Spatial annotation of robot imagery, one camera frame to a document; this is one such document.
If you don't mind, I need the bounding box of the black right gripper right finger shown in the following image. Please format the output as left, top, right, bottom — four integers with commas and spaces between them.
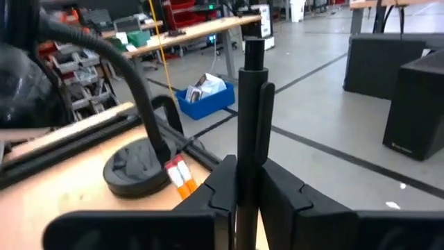
259, 158, 358, 218

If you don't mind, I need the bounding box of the black pen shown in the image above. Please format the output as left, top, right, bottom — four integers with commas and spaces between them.
234, 37, 277, 250

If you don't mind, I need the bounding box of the grey parts shelf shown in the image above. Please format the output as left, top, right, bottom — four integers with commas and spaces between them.
37, 41, 121, 122

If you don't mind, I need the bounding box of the large black floor box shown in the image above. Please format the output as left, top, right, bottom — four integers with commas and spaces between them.
342, 32, 444, 101

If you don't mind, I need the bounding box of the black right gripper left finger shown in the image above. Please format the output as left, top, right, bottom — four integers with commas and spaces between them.
173, 154, 239, 213

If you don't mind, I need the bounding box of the white floor sign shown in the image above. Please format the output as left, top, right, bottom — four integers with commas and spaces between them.
258, 3, 275, 51

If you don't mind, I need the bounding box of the green storage bin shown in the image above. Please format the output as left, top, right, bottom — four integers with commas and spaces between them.
126, 30, 152, 48

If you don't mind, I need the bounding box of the red storage shelf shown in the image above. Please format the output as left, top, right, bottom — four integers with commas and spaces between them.
162, 0, 223, 31

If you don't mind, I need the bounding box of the white trash bin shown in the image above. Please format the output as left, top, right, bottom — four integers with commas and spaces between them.
289, 0, 307, 24

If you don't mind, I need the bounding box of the yellow hanging cable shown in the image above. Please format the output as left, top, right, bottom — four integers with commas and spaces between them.
147, 0, 178, 105

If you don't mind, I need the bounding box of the black tower box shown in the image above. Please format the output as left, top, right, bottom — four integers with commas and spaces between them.
382, 48, 444, 162

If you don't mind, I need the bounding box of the black frame bracket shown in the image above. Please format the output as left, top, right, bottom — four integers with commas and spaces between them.
151, 94, 185, 135

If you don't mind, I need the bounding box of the blue plastic bin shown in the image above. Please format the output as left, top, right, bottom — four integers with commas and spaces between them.
174, 81, 237, 122

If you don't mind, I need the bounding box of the white printed carton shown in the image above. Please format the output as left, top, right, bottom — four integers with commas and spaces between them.
185, 85, 204, 104
196, 72, 228, 98

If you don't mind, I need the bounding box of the wooden background desk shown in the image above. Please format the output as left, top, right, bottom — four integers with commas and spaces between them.
100, 14, 264, 86
348, 0, 444, 35

